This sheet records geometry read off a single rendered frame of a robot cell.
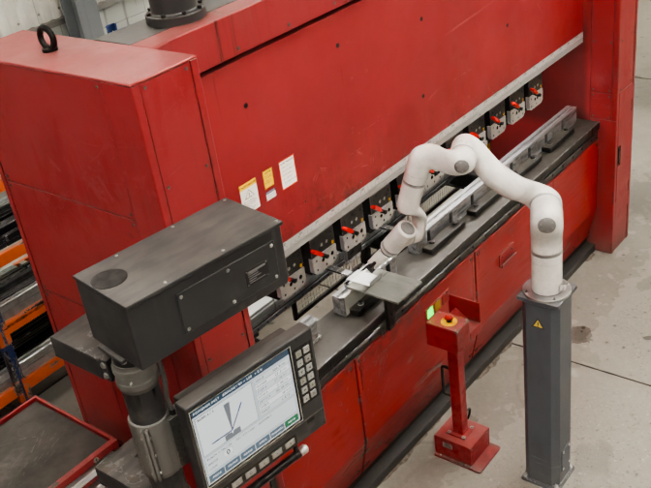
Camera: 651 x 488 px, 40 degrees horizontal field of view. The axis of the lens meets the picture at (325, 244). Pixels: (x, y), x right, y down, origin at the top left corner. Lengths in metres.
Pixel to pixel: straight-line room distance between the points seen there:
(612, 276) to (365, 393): 2.21
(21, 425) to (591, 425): 2.61
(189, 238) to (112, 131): 0.44
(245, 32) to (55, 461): 1.60
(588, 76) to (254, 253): 3.41
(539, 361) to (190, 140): 1.84
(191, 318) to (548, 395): 2.01
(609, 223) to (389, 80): 2.41
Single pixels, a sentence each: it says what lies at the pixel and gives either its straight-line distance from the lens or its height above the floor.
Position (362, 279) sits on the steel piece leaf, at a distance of 3.85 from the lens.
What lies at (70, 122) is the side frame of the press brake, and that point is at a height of 2.14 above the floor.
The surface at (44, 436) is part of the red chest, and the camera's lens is 3.47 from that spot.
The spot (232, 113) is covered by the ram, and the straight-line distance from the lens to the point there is 3.07.
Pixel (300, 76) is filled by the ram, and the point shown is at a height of 1.98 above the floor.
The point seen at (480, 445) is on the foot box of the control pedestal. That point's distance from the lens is 4.38.
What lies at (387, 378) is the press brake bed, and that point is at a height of 0.53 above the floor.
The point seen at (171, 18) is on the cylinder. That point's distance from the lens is 2.95.
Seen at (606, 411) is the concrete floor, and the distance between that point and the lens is 4.68.
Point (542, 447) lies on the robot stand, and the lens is 4.14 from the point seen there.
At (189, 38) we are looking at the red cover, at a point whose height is 2.28.
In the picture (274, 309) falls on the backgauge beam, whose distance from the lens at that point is 3.88.
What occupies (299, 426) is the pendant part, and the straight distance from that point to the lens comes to 2.69.
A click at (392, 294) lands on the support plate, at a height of 1.00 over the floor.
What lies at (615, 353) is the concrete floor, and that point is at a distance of 5.05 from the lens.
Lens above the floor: 3.06
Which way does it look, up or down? 30 degrees down
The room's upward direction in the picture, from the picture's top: 8 degrees counter-clockwise
